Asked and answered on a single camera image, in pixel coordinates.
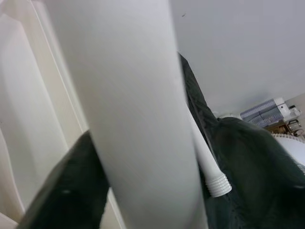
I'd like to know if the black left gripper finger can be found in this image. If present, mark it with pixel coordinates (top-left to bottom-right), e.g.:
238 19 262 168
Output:
14 130 112 229

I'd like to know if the white plastic table top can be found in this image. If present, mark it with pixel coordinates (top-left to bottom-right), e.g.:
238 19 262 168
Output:
0 0 129 229

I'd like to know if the white plastic table leg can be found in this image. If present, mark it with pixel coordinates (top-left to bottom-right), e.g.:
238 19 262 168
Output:
184 90 233 198
44 0 210 229

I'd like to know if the black tablecloth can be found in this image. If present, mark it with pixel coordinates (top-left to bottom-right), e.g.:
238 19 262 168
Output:
177 51 305 229

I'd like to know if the brown wooden shelf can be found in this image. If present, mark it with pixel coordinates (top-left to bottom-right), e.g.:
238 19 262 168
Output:
264 118 305 138

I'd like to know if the small white appliance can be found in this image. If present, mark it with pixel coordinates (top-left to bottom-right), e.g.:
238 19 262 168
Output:
274 97 286 117

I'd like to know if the white standing fan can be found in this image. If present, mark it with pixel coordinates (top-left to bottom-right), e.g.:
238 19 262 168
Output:
271 132 305 172

